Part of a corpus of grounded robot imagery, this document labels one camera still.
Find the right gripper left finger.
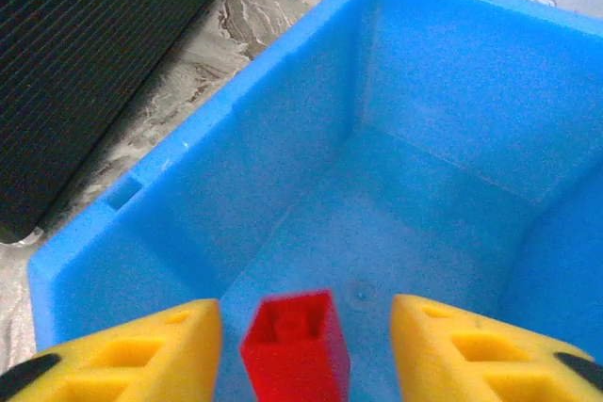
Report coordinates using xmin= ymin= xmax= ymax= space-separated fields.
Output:
xmin=0 ymin=297 xmax=223 ymax=402

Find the blue three-compartment bin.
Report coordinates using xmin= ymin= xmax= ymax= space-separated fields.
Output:
xmin=27 ymin=0 xmax=603 ymax=402

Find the red lego brick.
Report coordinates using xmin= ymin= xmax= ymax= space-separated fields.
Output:
xmin=239 ymin=288 xmax=353 ymax=402

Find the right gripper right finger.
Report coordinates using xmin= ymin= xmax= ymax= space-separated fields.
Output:
xmin=391 ymin=293 xmax=603 ymax=402

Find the black box with silver connectors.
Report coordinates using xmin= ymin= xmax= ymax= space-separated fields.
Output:
xmin=0 ymin=0 xmax=226 ymax=246

